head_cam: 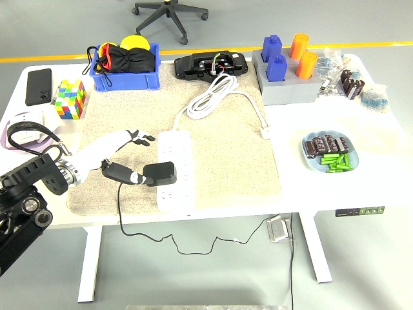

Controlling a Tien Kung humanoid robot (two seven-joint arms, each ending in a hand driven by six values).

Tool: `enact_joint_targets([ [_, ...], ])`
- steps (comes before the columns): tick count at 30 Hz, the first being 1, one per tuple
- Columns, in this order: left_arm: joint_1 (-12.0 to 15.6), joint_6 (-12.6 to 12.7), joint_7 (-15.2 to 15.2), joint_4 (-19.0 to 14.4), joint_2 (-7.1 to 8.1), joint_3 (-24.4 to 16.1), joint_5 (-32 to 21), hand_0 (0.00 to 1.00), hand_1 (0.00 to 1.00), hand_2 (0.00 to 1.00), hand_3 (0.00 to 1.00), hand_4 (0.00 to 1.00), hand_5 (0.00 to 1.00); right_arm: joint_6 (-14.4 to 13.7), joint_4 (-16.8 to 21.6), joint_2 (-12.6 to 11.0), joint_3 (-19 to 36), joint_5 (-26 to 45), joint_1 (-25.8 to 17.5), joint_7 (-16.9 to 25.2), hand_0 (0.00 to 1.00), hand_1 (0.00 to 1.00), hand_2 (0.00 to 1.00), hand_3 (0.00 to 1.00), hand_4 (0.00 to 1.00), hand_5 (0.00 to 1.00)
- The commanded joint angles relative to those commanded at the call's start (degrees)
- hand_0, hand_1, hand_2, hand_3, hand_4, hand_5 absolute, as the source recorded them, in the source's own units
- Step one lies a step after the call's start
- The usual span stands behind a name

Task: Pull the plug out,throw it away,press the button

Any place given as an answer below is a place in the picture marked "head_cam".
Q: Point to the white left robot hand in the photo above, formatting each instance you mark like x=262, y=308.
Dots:
x=93, y=151

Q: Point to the white small box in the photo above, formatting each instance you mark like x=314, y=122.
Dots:
x=51, y=119

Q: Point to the colourful puzzle cube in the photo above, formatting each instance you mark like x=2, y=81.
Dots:
x=69, y=100

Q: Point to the white flat box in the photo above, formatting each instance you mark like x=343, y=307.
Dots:
x=26, y=134

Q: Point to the blue plastic bin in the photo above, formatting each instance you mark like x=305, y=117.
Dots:
x=129, y=82

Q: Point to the white power strip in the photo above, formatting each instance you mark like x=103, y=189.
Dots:
x=174, y=142

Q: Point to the black smartphone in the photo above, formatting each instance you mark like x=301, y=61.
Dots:
x=38, y=87

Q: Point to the white table leg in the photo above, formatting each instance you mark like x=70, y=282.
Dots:
x=88, y=264
x=317, y=252

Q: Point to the yellow ball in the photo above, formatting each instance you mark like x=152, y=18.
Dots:
x=134, y=41

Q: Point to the black open electronic housing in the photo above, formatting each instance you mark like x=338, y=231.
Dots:
x=190, y=68

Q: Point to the grey-brown mat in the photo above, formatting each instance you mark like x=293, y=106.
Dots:
x=226, y=161

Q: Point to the black office chair base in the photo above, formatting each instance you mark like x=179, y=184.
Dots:
x=167, y=13

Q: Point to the silver foot pedal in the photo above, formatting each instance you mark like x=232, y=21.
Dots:
x=277, y=229

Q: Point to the blue block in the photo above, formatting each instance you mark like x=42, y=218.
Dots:
x=271, y=48
x=277, y=69

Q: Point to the grey block holder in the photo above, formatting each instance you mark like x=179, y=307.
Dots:
x=290, y=93

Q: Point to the light blue tray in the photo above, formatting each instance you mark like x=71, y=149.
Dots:
x=309, y=164

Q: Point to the dark brown capacitor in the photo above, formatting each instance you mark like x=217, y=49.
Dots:
x=342, y=145
x=331, y=143
x=319, y=144
x=310, y=148

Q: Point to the orange cylinder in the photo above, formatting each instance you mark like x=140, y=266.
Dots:
x=306, y=66
x=299, y=46

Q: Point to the green battery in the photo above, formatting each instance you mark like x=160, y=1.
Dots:
x=346, y=160
x=329, y=158
x=338, y=170
x=328, y=162

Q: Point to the clear bag of small parts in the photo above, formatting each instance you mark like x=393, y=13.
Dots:
x=326, y=64

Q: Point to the clear bag of dark capacitors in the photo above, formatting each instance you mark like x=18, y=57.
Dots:
x=351, y=85

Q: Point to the black table control panel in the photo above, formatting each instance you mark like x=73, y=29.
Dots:
x=359, y=211

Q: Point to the large empty clear bag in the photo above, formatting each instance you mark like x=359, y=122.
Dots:
x=371, y=132

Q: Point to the clear bag of blue parts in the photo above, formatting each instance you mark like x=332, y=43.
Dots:
x=374, y=98

